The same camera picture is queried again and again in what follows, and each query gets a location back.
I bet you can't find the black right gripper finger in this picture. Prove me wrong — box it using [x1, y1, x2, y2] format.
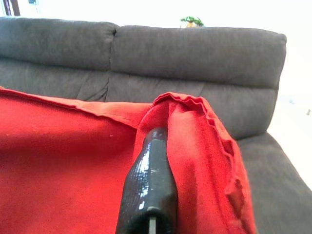
[116, 126, 178, 234]

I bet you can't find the red fabric pillow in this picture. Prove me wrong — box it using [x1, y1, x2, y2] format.
[0, 86, 258, 234]

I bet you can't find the dark grey fabric sofa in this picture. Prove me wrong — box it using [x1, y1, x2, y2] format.
[0, 16, 312, 234]

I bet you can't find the green potted plant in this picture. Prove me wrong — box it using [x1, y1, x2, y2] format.
[180, 16, 205, 28]

